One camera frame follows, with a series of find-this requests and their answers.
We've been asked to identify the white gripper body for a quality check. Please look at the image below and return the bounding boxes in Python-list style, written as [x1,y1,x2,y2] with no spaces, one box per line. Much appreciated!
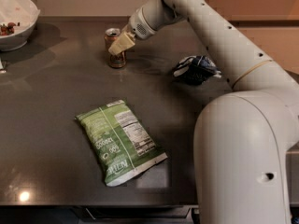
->
[123,8,156,40]

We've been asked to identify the red snacks in bowl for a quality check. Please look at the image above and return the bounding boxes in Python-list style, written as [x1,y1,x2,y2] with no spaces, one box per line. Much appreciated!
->
[0,22,20,36]

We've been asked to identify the crumpled dark blue chip bag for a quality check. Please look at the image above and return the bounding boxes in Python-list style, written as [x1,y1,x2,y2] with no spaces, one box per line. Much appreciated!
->
[173,55,221,85]

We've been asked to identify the green jalapeno chip bag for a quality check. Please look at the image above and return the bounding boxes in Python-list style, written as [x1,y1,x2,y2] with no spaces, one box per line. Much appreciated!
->
[76,100,167,187]

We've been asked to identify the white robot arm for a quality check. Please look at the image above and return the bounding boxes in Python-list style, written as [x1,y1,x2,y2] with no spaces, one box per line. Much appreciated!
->
[110,0,299,224]

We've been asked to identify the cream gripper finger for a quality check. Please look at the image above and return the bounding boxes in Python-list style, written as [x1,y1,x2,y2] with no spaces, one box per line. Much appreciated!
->
[108,32,135,55]

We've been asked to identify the orange soda can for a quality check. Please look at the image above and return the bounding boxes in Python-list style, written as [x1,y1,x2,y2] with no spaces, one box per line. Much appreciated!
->
[105,28,126,68]

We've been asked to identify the white bowl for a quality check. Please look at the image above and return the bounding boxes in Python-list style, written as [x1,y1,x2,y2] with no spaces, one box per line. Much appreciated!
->
[0,0,40,51]

